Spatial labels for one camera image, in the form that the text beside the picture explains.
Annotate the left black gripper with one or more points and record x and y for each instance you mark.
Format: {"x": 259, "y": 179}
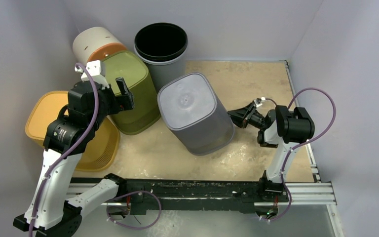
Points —
{"x": 124, "y": 101}

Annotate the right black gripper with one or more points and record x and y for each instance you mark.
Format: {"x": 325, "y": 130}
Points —
{"x": 247, "y": 116}

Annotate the green mesh basket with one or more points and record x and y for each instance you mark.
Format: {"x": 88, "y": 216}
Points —
{"x": 127, "y": 65}

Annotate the yellow mesh basket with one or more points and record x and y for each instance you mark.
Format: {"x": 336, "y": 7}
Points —
{"x": 99, "y": 153}

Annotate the grey mesh basket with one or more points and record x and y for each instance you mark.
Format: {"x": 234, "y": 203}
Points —
{"x": 193, "y": 112}

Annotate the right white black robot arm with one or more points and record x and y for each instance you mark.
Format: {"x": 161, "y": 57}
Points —
{"x": 280, "y": 128}

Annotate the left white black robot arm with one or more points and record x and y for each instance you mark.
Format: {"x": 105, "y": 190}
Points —
{"x": 51, "y": 213}

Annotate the white orange cylindrical container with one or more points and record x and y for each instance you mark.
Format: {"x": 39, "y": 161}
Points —
{"x": 96, "y": 43}

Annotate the grey bin with black liner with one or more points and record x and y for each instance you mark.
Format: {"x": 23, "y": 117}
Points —
{"x": 162, "y": 47}

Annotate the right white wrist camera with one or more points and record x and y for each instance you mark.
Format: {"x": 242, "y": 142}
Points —
{"x": 258, "y": 102}

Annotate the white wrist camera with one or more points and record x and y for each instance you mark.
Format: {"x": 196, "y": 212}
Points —
{"x": 258, "y": 102}
{"x": 96, "y": 69}

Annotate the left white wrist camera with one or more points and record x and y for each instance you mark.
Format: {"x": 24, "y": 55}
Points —
{"x": 96, "y": 69}

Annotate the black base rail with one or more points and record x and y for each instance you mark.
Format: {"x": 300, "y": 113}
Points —
{"x": 193, "y": 195}

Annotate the aluminium table frame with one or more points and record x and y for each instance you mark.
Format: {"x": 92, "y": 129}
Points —
{"x": 299, "y": 193}

